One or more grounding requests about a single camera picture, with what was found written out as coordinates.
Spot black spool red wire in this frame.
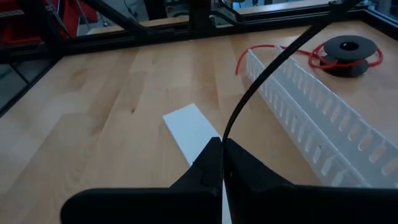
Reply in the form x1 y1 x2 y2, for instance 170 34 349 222
234 43 384 77

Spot white duct cover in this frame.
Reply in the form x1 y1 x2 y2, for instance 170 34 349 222
162 103 233 224

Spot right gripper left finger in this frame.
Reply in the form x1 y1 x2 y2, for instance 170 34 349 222
60 136 223 224

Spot white slotted cable duct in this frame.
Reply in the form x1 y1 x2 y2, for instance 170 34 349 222
245 45 398 189

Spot black zip tie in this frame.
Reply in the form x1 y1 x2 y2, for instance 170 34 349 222
221 0 363 147

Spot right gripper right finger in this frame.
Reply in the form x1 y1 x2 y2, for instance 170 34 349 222
223 138 398 224

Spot red storage bins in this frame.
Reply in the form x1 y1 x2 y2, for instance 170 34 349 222
0 0 99 45

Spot black aluminium frame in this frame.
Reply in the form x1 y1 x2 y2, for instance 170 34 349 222
0 0 398 118

